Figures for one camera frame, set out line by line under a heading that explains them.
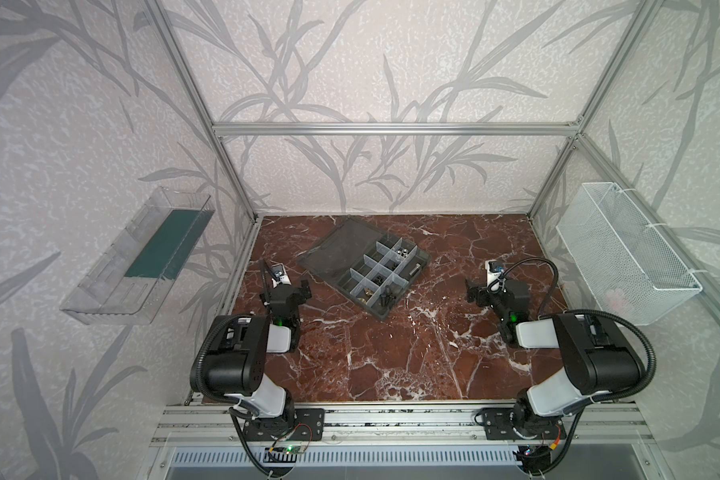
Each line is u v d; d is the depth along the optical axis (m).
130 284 0.63
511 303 0.72
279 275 0.79
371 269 0.99
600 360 0.45
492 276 0.83
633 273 0.63
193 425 0.75
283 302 0.71
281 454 0.72
